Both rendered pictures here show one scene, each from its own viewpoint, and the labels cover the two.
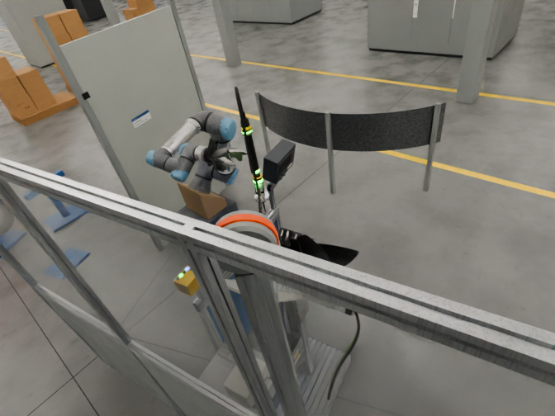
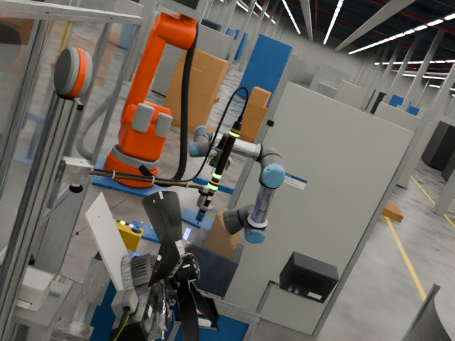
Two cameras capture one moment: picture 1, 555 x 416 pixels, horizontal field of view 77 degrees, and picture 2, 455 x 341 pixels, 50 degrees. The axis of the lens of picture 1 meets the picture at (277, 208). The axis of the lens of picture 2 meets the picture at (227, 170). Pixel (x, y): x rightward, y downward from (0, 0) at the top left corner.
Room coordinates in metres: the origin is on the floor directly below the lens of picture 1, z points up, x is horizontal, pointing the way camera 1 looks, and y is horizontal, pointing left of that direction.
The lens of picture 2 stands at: (-0.04, -1.40, 2.18)
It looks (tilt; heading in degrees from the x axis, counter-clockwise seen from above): 15 degrees down; 46
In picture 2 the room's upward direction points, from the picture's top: 22 degrees clockwise
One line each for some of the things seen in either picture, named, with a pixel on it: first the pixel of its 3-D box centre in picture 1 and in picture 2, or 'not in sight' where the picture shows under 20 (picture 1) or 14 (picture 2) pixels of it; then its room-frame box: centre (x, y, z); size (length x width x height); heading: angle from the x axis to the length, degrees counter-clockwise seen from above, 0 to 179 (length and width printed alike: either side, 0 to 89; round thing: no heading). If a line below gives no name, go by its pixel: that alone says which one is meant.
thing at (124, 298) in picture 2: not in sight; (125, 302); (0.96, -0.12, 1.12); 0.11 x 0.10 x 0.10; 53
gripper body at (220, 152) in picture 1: (216, 158); (219, 156); (1.44, 0.23, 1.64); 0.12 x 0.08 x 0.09; 52
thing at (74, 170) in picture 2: not in sight; (71, 170); (0.69, 0.09, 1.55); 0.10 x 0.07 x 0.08; 178
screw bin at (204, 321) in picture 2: not in sight; (194, 309); (1.58, 0.11, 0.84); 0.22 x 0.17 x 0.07; 157
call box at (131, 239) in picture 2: not in sight; (124, 235); (1.31, 0.53, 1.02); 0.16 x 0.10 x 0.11; 143
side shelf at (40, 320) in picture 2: not in sight; (34, 296); (0.81, 0.30, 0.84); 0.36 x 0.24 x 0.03; 53
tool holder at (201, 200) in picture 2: (260, 191); (206, 197); (1.31, 0.06, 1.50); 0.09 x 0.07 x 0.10; 178
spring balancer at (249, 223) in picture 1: (244, 242); (72, 72); (0.60, 0.09, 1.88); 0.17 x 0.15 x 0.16; 53
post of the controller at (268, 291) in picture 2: (272, 197); (265, 297); (1.96, 0.02, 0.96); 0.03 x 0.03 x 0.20; 53
